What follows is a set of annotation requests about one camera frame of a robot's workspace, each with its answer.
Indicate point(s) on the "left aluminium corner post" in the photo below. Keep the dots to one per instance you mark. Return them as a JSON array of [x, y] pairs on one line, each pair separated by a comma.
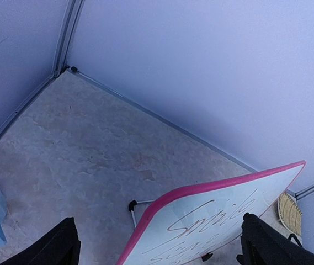
[[70, 20]]

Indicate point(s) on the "woven bamboo tray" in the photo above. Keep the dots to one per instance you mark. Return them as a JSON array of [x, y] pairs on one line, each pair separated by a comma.
[[289, 214]]

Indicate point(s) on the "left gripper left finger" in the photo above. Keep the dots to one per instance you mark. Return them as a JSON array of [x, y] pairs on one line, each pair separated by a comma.
[[60, 245]]

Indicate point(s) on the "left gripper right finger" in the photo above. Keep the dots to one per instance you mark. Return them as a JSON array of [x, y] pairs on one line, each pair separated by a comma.
[[261, 244]]

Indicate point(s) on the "pink framed whiteboard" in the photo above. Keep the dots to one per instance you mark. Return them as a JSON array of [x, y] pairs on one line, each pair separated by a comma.
[[192, 221]]

